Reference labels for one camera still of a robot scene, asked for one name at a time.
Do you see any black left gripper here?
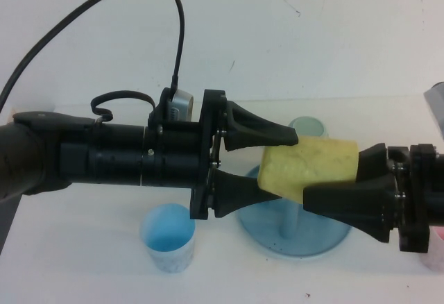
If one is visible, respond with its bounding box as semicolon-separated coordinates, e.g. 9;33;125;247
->
142;88;300;221

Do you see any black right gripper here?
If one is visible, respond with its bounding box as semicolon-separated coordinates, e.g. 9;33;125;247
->
302;142;444;253

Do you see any yellow cup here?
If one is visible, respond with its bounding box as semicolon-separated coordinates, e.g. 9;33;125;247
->
257;136;359;203

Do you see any pale green cup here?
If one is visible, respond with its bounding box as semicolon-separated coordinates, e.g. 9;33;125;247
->
287;116;330;139

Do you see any blue cup stand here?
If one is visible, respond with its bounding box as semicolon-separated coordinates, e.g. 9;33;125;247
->
235;164;351;258

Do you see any pink speckled cup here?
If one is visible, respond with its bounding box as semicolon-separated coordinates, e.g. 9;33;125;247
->
418;227;444;272

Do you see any blue speckled cup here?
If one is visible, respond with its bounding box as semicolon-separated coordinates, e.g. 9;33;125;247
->
139;203;197;273

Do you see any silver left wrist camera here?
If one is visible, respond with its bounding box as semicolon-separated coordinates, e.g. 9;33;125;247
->
162;87;195;123

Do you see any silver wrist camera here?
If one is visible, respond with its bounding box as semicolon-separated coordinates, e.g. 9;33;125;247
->
162;87;195;123
425;81;444;128

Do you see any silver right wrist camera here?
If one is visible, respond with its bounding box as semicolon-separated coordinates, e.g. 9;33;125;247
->
425;81;444;128

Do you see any short black cable loop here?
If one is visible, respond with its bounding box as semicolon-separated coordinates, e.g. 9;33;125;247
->
90;90;156;121

